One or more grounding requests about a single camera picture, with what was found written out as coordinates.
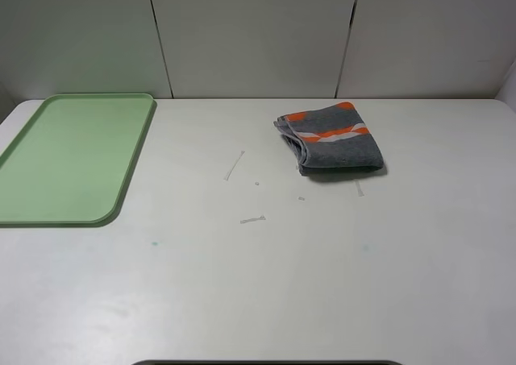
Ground grey towel with orange pattern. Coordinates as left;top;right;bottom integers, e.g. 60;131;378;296
274;102;385;176

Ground green plastic tray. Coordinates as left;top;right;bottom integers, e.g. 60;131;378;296
1;93;156;228

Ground white tape strip right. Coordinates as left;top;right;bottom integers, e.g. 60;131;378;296
354;180;364;197

